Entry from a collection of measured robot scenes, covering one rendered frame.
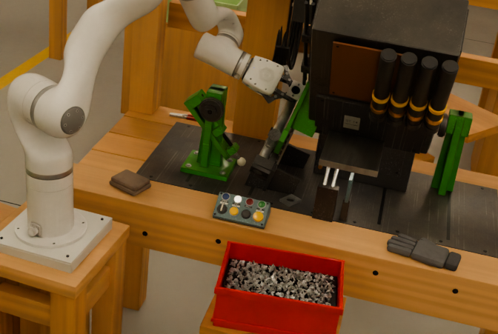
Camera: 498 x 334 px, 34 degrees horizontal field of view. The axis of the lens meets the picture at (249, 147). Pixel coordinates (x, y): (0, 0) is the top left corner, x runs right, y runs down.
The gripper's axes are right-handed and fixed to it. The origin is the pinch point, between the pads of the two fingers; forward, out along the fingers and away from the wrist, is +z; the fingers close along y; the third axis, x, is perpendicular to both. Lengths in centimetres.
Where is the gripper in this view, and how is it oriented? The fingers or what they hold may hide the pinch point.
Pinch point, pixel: (293, 92)
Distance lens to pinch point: 242.5
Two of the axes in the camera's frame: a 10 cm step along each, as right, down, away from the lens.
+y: 4.3, -8.6, 2.8
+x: -1.4, 2.5, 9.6
